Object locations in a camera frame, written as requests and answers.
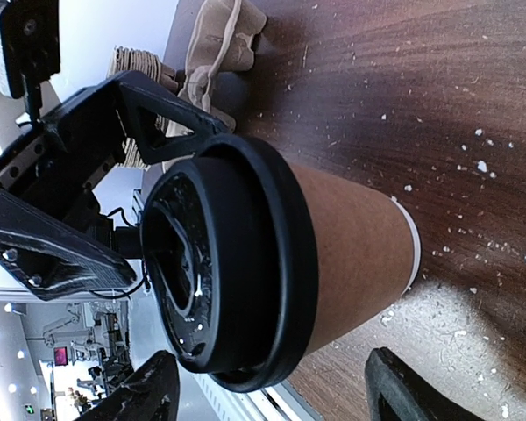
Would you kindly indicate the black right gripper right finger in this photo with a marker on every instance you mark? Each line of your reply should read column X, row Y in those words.
column 396, row 392

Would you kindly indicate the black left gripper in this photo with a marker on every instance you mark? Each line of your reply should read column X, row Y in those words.
column 53, row 236

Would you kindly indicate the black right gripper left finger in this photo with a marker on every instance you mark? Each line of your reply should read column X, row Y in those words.
column 150, row 393

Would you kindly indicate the single brown paper cup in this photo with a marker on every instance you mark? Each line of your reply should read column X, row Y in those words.
column 368, row 248

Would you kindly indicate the black cup lid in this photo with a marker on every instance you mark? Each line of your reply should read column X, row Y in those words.
column 230, row 247

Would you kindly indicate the single pulp cup carrier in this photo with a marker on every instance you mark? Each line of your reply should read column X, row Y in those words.
column 221, row 42

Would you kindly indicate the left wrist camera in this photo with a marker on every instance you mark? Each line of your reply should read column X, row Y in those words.
column 29, row 45

